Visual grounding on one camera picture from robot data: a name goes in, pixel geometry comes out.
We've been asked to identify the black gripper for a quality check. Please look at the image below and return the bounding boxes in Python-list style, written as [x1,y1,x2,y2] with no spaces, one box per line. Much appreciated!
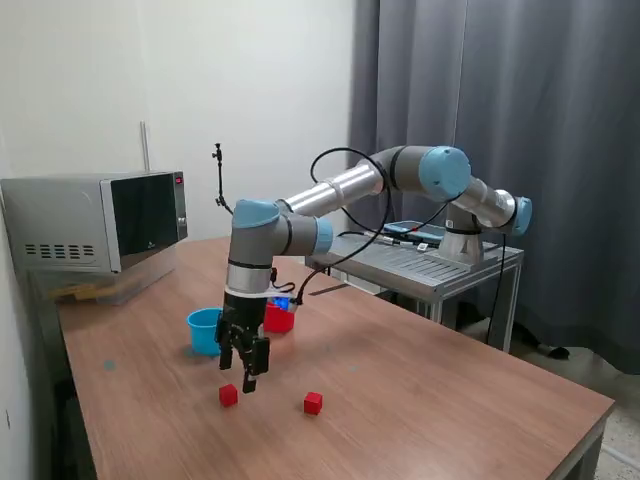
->
[215,292,272,395]

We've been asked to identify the silver blue-jointed robot arm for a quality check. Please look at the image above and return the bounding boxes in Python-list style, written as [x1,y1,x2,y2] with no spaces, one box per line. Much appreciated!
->
[227,145,534,297]

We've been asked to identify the blue plastic cup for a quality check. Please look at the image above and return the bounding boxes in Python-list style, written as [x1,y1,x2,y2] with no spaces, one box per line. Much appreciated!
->
[186,307,224,357]

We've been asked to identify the red plastic cup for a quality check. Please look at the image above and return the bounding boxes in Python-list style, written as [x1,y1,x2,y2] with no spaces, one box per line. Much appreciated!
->
[261,301,297,334]

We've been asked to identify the wooden blocks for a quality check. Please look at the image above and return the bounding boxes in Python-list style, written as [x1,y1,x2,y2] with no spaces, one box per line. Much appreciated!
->
[49,282,119,304]

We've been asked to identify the grey metal robot stand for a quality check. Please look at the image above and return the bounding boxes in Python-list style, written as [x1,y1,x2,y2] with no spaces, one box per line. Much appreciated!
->
[304,227,525,351]

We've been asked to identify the blue-edged teach pendant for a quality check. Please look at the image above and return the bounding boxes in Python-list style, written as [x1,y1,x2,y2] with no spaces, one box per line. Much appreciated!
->
[383,219,446,240]

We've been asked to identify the silver microwave oven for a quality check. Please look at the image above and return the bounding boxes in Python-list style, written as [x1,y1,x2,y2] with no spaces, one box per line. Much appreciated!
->
[0,169,190,275]

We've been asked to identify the grey curtain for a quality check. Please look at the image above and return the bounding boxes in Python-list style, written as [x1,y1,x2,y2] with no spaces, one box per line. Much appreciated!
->
[346,0,640,376]

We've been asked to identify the blue-lit wrist camera box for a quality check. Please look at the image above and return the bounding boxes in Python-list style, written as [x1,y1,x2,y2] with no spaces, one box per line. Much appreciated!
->
[264,294,302,316]

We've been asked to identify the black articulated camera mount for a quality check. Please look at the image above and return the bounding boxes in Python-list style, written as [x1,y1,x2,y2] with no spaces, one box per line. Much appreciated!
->
[209,142,236,217]

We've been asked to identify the black cable with connector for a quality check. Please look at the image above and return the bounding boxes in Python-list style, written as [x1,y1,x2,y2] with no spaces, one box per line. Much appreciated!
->
[335,229,431,251]

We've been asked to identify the black looping arm cable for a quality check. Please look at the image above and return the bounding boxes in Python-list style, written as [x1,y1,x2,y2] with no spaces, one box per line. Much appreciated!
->
[269,147,454,307]

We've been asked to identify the black hanging base cable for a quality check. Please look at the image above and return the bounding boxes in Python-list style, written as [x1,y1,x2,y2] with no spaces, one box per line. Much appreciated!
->
[486,234,507,346]

